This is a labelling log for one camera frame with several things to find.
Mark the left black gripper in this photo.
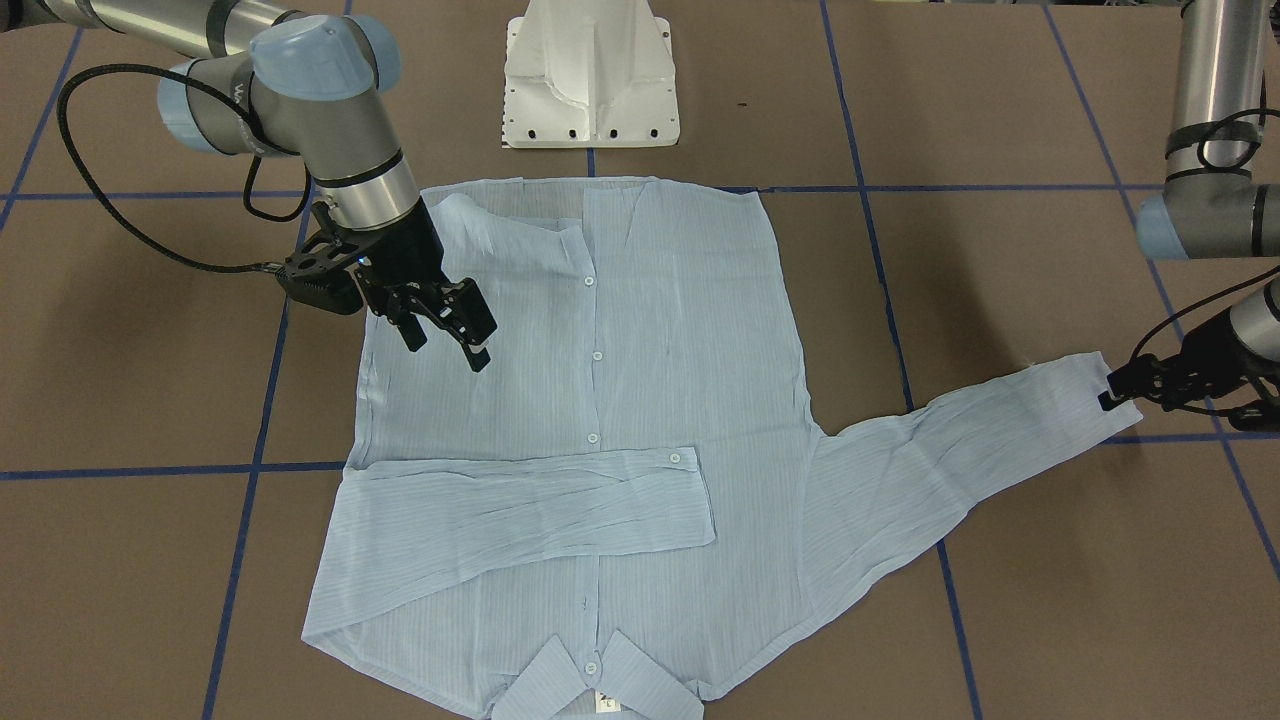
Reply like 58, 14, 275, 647
1097, 310, 1254, 413

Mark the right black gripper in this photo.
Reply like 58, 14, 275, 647
352, 199, 497, 373

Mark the light blue button shirt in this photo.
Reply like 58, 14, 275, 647
301, 178, 1140, 719

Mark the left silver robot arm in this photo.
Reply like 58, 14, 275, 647
1098, 1, 1279, 432

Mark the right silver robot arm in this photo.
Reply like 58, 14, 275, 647
3, 1, 497, 372

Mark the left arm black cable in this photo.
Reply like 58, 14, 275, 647
1128, 108, 1280, 372

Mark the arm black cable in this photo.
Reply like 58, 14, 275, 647
58, 64, 314, 275
1128, 108, 1280, 372

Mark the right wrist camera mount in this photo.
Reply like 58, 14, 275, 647
274, 201, 367, 316

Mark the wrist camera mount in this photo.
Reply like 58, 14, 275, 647
274, 201, 367, 316
1228, 398, 1280, 433

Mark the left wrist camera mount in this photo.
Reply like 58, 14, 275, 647
1228, 398, 1280, 433

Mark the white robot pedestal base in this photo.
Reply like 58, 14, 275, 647
500, 1, 681, 149

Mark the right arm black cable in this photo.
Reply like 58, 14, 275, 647
58, 64, 314, 275

